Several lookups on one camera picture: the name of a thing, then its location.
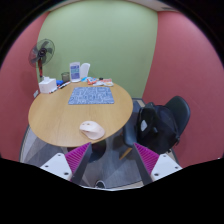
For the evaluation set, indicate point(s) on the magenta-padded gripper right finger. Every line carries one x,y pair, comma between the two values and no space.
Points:
146,157

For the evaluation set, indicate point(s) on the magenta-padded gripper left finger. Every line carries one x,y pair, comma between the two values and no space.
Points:
78,156

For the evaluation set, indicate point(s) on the pale pink computer mouse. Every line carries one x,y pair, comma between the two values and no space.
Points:
92,130

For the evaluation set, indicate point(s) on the grey-blue patterned mouse pad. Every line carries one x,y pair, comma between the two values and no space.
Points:
91,96

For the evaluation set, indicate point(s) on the black backpack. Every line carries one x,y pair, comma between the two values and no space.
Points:
160,128

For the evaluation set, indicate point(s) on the black office chair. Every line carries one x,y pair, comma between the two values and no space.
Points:
181,110

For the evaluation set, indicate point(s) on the white marker red cap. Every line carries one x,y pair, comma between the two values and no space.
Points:
53,90

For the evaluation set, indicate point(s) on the white marker black cap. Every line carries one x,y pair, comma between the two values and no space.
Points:
65,84

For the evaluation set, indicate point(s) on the white flat packet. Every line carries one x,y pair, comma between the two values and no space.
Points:
98,83

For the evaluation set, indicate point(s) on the blue whiteboard eraser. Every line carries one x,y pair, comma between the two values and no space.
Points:
59,82

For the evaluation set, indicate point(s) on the red snack packet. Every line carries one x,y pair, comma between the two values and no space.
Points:
91,81

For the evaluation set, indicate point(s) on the white tissue box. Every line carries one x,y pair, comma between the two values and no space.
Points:
47,86

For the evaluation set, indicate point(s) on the blue and white packet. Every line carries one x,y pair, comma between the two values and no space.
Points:
84,79

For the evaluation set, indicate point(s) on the orange snack packet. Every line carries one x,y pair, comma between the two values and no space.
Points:
107,82

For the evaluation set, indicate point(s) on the dark glass cup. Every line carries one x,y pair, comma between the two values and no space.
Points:
65,77

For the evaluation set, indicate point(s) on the white plastic chair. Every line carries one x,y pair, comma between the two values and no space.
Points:
85,70

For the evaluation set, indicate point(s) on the black standing fan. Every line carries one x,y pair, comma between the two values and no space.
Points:
42,52

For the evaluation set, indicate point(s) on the white wall outlet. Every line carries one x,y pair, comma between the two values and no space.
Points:
36,93

